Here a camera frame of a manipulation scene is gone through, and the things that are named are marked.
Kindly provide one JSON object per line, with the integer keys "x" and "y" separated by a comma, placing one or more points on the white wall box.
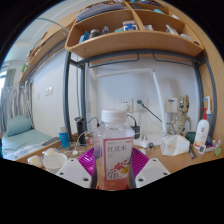
{"x": 171, "y": 104}

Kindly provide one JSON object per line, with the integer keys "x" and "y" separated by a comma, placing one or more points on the grey sheer curtain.
{"x": 15, "y": 100}

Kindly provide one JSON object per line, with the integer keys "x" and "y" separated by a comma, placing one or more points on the grey metal frame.
{"x": 66, "y": 100}

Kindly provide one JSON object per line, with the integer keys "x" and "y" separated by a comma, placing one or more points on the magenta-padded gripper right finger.
{"x": 152, "y": 171}

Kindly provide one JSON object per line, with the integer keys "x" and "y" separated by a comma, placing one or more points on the white crumpled paper bag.
{"x": 175, "y": 145}

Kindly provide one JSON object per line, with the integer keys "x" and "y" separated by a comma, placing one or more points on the white cup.
{"x": 55, "y": 162}

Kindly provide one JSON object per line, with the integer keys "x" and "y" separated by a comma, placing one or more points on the black charger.
{"x": 136, "y": 130}

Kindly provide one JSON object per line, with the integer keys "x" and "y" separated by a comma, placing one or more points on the white wall switch plate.
{"x": 49, "y": 91}

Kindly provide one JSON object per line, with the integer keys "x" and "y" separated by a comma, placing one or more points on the white pump bottle red top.
{"x": 201, "y": 131}

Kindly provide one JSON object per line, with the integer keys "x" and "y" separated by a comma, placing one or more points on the white wall socket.
{"x": 144, "y": 105}
{"x": 126, "y": 104}

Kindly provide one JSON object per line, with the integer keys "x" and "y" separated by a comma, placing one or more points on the wash bottle with bent nozzle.
{"x": 208, "y": 106}

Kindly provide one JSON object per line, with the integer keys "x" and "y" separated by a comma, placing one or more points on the blue white tube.
{"x": 63, "y": 138}

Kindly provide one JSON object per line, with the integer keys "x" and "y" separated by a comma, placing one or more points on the wooden shelf unit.
{"x": 133, "y": 41}

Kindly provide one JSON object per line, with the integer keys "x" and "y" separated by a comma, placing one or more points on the wrapped round pastry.
{"x": 50, "y": 151}
{"x": 35, "y": 161}

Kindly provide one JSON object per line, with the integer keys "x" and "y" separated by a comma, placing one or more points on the brown tree creature figurine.
{"x": 182, "y": 115}

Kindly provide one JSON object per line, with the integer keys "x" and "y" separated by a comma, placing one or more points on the white power strip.
{"x": 142, "y": 143}

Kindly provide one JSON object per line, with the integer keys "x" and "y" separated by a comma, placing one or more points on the long wooden wall shelf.
{"x": 43, "y": 50}

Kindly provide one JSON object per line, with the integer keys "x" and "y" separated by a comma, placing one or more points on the clear drink bottle pink liquid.
{"x": 113, "y": 150}

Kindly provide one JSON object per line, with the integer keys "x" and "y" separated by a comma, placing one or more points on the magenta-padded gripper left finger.
{"x": 73, "y": 171}

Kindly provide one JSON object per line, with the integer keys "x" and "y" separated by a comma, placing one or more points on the bed with teal mattress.
{"x": 23, "y": 141}

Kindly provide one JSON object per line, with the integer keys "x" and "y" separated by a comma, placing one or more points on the teal pillow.
{"x": 18, "y": 125}

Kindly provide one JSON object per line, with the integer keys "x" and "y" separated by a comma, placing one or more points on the black electric shaver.
{"x": 80, "y": 129}

